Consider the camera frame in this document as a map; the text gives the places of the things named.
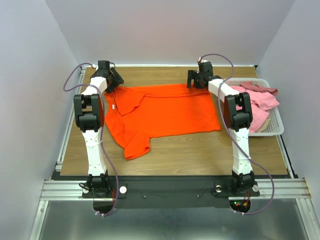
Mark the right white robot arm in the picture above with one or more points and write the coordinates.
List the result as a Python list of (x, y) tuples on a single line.
[(237, 117)]

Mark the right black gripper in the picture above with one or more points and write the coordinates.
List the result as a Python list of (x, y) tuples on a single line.
[(194, 78)]

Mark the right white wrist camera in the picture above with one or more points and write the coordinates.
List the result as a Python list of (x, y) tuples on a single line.
[(201, 60)]

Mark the light pink t shirt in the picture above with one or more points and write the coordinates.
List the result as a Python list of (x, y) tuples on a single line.
[(261, 104)]

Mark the aluminium frame rail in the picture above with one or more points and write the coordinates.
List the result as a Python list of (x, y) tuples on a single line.
[(56, 190)]

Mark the dusty rose t shirt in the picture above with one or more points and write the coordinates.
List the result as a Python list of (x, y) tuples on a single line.
[(249, 85)]

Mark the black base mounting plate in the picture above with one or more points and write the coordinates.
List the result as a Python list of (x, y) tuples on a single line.
[(155, 192)]

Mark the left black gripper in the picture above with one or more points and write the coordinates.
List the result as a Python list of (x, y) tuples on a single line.
[(117, 80)]

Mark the beige garment in basket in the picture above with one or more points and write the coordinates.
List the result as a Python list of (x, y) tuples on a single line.
[(264, 125)]

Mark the orange t shirt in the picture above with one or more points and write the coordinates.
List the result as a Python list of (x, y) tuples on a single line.
[(137, 114)]

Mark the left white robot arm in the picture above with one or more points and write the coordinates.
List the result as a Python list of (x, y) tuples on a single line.
[(89, 116)]

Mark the white plastic laundry basket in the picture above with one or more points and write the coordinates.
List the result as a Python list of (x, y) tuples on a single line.
[(275, 126)]

